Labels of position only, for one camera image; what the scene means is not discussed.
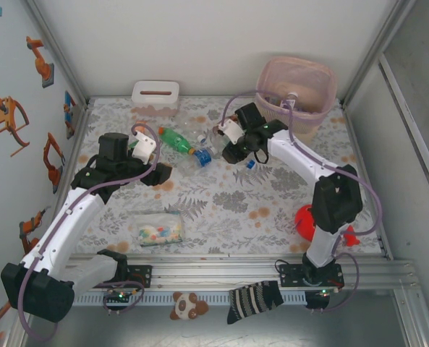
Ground crushed clear bottle blue label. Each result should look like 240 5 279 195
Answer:
179 147 215 174

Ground green Sprite bottle yellow cap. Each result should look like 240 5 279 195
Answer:
158 126 197 155

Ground clear unlabelled bottle white cap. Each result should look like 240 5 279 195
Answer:
181 118 218 145

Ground beige slatted plastic bin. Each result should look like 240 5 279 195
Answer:
255 56 337 144

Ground pink bottle white cap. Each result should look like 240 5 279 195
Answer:
279 90 309 113

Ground clear zip bag colourful pieces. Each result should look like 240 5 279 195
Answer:
132 212 184 247

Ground white tissue box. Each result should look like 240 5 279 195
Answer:
131 80 181 117

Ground pink waste basket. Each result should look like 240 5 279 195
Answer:
256 56 337 124

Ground red plush toy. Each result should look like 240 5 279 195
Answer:
294 204 360 247

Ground small circuit board green LED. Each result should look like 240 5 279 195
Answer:
310 287 340 299
103 288 135 303

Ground panda plush toy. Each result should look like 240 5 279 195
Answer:
169 291 210 322

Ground black white striped sock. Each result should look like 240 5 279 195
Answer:
226 280 284 325

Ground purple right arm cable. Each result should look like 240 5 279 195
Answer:
221 90 383 314

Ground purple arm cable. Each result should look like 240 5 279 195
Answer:
18 122 161 343
221 90 383 314

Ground blue orange wall sticker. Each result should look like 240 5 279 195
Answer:
62 90 79 140

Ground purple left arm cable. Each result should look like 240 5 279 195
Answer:
18 122 161 343

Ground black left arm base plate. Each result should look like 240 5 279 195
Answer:
125 264 153 290

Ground aluminium extrusion frame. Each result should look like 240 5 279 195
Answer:
4 0 429 347

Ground orange grey claw wall sticker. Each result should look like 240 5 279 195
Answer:
0 95 31 158

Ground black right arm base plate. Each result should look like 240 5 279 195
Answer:
278 262 345 290

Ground white slotted cable duct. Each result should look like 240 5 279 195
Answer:
72 291 307 305

